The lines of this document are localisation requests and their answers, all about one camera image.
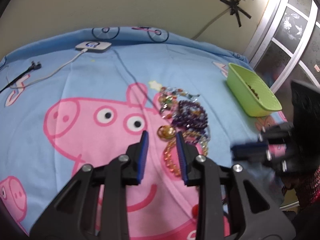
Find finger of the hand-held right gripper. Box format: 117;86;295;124
230;142;288;173
259;122;295;144

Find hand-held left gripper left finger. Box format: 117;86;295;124
29;131;150;240

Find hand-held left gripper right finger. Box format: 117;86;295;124
176;131;297;240

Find gold bangle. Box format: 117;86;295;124
157;125;176;140

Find green plastic basket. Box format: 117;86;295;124
226;63;282;117

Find pile of colourful bead bracelets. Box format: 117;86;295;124
157;86;212;178

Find dark brown bead bracelet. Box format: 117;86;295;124
246;82;260;98

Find person's red patterned clothing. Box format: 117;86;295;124
295;167;320;205

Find blue cartoon pig printed blanket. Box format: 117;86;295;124
0;26;288;240

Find metal framed glass door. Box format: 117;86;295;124
246;0;320;93

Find grey box with blue light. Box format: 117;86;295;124
75;41;112;53

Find black tape cross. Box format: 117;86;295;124
220;0;252;28

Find white cable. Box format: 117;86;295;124
5;49;88;90

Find grey wall cable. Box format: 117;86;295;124
191;6;232;40

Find black cable with plug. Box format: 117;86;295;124
0;60;42;93

